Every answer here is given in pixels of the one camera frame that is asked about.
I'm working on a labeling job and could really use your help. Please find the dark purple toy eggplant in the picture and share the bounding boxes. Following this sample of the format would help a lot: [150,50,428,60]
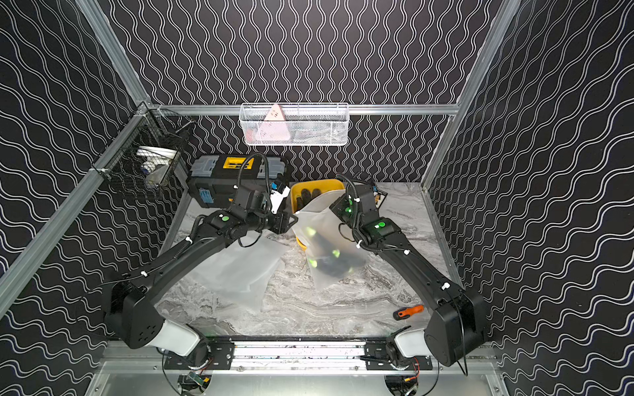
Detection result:
[304,226,341,258]
[307,257,353,277]

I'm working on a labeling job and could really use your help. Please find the clear zip-top bag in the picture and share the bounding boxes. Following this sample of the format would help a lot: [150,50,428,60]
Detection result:
[292,213,369,290]

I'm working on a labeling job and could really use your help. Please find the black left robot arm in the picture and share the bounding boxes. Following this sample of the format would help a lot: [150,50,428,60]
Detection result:
[101,181,297,367]

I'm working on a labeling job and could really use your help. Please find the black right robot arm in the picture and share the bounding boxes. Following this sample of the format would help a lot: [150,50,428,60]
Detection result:
[330,182,488,366]

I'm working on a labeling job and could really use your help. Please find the stack of clear zip-top bags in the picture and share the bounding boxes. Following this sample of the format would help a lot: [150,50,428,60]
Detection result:
[188,237,288,312]

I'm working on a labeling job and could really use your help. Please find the pile of toy eggplants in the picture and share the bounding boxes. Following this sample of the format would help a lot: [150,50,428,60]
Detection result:
[296,188,321,211]

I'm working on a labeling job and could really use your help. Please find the yellow plastic bin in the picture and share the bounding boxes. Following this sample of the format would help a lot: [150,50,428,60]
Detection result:
[290,179,345,251]

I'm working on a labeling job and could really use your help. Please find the black toolbox with blue latches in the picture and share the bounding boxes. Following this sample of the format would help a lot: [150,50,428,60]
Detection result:
[187,154,291,209]

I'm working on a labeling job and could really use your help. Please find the pink triangular card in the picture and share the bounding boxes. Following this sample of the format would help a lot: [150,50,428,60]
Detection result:
[254,103,291,142]

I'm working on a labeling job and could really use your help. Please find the white wire basket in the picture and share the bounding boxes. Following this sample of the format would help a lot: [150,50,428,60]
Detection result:
[239,102,350,146]

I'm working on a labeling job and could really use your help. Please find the orange handled screwdriver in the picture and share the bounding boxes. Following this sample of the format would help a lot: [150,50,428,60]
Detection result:
[392,305,425,321]

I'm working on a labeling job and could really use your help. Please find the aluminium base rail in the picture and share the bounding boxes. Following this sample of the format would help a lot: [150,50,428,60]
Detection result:
[98,338,501,377]

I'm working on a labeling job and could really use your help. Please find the black wire basket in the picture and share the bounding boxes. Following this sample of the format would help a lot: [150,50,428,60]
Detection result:
[92,102,194,201]

